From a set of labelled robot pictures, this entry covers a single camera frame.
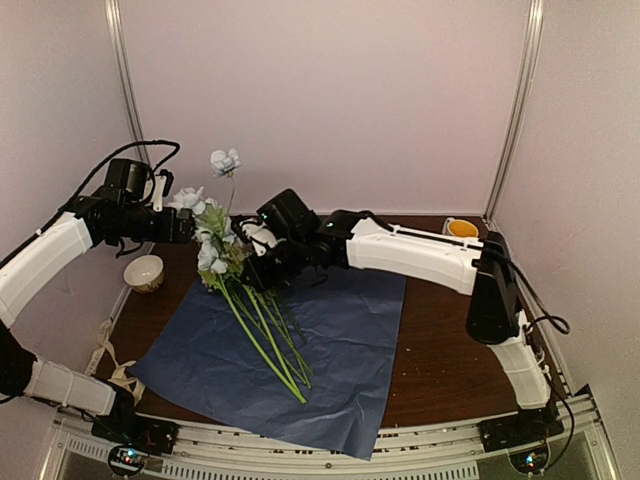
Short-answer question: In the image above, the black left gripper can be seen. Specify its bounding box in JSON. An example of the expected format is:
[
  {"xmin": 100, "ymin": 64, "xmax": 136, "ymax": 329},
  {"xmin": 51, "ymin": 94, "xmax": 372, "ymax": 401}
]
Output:
[{"xmin": 111, "ymin": 203, "xmax": 197, "ymax": 244}]

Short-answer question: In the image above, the blue wrapping paper sheet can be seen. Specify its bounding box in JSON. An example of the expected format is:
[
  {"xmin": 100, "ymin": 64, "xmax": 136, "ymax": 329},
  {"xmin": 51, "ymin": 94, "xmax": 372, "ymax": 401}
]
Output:
[{"xmin": 131, "ymin": 270, "xmax": 405, "ymax": 460}]

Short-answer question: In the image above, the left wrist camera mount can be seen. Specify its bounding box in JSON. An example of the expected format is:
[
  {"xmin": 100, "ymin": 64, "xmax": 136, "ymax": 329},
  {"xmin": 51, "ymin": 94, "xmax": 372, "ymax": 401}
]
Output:
[{"xmin": 148, "ymin": 169, "xmax": 174, "ymax": 212}]

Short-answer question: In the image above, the pink rose stem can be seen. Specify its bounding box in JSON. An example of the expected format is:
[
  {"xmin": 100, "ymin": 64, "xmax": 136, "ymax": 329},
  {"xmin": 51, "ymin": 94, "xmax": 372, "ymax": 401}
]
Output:
[
  {"xmin": 246, "ymin": 289, "xmax": 314, "ymax": 395},
  {"xmin": 264, "ymin": 293, "xmax": 314, "ymax": 390}
]

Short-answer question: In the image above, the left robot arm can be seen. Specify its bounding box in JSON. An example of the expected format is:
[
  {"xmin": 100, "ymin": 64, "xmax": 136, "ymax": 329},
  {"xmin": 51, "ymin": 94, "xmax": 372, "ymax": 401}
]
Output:
[{"xmin": 1, "ymin": 158, "xmax": 194, "ymax": 444}]

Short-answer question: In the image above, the blue hydrangea flower bunch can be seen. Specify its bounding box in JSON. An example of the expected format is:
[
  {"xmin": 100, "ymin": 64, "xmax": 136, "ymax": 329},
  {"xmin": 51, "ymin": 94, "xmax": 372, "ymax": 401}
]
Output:
[{"xmin": 167, "ymin": 148, "xmax": 309, "ymax": 346}]

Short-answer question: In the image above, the small patterned ceramic bowl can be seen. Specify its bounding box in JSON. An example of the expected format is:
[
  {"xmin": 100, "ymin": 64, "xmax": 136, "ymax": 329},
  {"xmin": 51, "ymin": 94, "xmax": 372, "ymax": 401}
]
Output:
[{"xmin": 123, "ymin": 255, "xmax": 165, "ymax": 294}]

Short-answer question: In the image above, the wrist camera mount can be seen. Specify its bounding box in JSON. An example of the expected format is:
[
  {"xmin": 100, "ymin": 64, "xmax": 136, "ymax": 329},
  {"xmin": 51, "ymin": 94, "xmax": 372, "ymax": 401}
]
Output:
[
  {"xmin": 232, "ymin": 215, "xmax": 279, "ymax": 256},
  {"xmin": 148, "ymin": 169, "xmax": 174, "ymax": 212}
]

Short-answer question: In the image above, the orange flower stem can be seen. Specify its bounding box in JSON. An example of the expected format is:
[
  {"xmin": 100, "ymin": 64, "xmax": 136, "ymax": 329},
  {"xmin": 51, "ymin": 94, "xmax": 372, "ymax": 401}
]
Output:
[{"xmin": 239, "ymin": 287, "xmax": 312, "ymax": 405}]

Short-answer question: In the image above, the front aluminium rail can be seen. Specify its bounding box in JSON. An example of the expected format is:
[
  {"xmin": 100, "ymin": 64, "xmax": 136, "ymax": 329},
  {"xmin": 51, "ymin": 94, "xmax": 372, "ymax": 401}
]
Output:
[{"xmin": 42, "ymin": 384, "xmax": 614, "ymax": 480}]

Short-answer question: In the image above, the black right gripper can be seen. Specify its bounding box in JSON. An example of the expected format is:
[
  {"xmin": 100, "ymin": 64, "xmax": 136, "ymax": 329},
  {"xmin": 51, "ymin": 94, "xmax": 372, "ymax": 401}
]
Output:
[{"xmin": 244, "ymin": 232, "xmax": 311, "ymax": 290}]

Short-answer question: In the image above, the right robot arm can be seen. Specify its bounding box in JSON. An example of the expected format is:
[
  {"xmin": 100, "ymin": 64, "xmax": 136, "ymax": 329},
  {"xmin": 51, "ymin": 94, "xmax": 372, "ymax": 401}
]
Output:
[{"xmin": 232, "ymin": 189, "xmax": 564, "ymax": 451}]

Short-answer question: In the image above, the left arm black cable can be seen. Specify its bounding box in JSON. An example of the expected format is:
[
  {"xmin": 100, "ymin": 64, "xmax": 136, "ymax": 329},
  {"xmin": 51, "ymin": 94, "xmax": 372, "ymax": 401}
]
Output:
[{"xmin": 59, "ymin": 139, "xmax": 181, "ymax": 216}]

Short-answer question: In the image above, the floral ceramic mug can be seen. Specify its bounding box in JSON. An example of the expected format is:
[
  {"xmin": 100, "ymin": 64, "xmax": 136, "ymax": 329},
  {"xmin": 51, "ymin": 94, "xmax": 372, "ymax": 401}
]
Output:
[{"xmin": 442, "ymin": 217, "xmax": 480, "ymax": 238}]

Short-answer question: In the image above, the left aluminium corner post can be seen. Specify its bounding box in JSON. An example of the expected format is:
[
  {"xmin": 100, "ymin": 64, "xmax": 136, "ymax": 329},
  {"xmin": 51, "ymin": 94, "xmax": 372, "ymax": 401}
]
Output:
[{"xmin": 104, "ymin": 0, "xmax": 151, "ymax": 166}]

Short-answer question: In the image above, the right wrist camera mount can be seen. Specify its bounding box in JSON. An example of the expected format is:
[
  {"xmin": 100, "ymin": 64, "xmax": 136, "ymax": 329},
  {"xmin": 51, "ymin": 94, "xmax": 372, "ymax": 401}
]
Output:
[{"xmin": 232, "ymin": 215, "xmax": 279, "ymax": 256}]

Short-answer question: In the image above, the cream ribbon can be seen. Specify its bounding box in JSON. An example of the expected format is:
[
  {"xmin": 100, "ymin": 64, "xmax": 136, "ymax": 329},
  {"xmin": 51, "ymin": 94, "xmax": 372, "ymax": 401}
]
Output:
[{"xmin": 84, "ymin": 318, "xmax": 146, "ymax": 406}]

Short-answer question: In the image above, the white flower stem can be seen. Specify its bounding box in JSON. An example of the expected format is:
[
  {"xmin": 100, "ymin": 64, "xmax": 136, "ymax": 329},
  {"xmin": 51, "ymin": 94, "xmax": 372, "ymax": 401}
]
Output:
[{"xmin": 210, "ymin": 278, "xmax": 314, "ymax": 405}]

